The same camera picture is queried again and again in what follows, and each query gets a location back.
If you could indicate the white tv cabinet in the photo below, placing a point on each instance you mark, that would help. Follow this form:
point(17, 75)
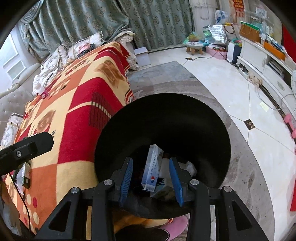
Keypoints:
point(274, 74)

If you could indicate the white medicine box red-blue logo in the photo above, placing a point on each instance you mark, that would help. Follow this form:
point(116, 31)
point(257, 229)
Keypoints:
point(152, 167)

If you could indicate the pink dumbbell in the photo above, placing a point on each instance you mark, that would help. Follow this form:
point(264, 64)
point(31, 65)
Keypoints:
point(288, 121)

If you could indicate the grey tufted headboard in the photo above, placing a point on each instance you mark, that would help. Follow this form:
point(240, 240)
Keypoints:
point(13, 103)

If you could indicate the orange red patterned blanket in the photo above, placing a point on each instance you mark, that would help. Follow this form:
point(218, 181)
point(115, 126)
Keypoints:
point(81, 99)

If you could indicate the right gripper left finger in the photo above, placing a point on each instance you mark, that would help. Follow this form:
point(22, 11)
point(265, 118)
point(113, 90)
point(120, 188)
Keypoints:
point(125, 177)

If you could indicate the grey floor rug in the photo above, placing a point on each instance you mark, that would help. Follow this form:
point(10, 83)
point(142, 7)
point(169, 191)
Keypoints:
point(244, 174)

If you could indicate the pink slipper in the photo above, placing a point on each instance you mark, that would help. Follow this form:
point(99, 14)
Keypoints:
point(174, 227)

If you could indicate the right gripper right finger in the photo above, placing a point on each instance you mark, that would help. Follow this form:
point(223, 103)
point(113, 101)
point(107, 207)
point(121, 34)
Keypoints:
point(175, 174)

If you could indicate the small wooden stool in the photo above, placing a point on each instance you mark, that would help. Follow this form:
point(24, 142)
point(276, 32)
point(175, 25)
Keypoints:
point(193, 47)

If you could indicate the green patterned curtain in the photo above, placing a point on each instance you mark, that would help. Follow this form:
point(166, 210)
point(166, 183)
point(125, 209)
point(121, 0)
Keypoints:
point(156, 24)

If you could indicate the silver insulated bag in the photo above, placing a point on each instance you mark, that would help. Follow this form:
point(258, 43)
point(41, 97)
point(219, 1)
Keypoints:
point(216, 35)

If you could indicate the black round trash bin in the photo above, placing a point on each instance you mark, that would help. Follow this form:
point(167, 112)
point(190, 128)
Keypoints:
point(161, 148)

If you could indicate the floral pillow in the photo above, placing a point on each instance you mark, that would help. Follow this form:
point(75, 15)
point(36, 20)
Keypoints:
point(84, 45)

